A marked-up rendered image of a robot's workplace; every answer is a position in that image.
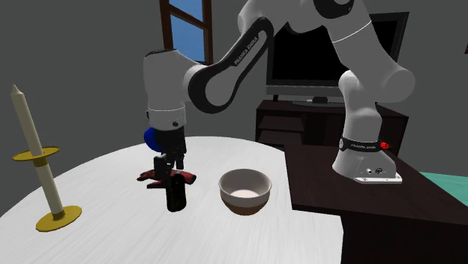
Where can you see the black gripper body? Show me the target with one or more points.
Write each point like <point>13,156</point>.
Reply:
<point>170,140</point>

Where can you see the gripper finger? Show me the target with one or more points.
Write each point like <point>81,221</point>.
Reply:
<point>180,161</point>
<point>160,169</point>

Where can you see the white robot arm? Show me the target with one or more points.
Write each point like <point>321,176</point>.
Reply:
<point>360,91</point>

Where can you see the dark red flat object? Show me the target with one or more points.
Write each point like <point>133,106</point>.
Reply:
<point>188,178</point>

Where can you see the blue round object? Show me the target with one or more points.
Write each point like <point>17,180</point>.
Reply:
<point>150,139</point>

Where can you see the black oblong object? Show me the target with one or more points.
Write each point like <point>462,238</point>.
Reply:
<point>176,195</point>

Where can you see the white bowl with brown base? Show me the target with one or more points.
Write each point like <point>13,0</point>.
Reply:
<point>244,190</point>

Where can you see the brown framed window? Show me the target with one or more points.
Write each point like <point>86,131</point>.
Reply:
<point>188,33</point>

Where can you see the dark television cabinet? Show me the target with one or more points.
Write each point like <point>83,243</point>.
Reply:
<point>285,126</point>

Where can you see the white candle in yellow holder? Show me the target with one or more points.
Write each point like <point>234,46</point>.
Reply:
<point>27,124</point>

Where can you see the black flat screen television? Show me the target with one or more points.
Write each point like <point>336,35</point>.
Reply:
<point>303,62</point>

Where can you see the dark robot stand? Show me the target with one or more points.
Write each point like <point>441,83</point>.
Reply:
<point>358,204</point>

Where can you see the teal rug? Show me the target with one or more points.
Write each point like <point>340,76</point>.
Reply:
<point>451,188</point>

